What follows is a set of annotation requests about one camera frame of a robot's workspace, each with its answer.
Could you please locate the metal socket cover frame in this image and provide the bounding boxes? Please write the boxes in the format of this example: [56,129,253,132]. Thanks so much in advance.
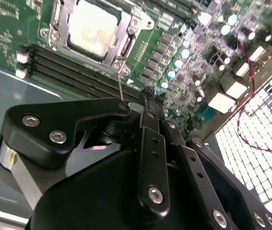
[50,0,137,68]

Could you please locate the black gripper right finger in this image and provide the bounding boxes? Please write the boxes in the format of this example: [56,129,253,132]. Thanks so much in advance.
[156,92,272,230]

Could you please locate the metal socket locking lever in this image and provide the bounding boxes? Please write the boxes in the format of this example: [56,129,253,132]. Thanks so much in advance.
[116,71,125,101]

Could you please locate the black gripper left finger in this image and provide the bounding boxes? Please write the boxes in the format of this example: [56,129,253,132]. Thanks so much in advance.
[0,88,170,218]

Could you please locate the silver CPU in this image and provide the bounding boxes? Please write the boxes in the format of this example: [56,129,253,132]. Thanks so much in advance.
[67,0,121,59]

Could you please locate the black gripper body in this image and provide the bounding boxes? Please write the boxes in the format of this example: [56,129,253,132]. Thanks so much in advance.
[27,117,213,230]

